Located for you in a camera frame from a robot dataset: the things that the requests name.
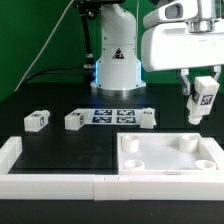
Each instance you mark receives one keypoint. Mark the white square tabletop tray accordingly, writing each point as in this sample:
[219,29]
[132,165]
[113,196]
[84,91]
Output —
[168,153]

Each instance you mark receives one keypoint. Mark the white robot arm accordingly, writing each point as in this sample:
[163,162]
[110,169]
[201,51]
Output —
[119,68]

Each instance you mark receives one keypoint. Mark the white U-shaped fence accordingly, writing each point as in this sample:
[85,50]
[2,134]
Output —
[209,186]

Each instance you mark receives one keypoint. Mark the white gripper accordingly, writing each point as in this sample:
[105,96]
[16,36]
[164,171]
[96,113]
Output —
[170,46]

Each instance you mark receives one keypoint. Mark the marker sheet with tags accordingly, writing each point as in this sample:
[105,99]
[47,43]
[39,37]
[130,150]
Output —
[111,116]

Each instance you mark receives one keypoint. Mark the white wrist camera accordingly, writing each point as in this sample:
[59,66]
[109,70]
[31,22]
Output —
[175,11]

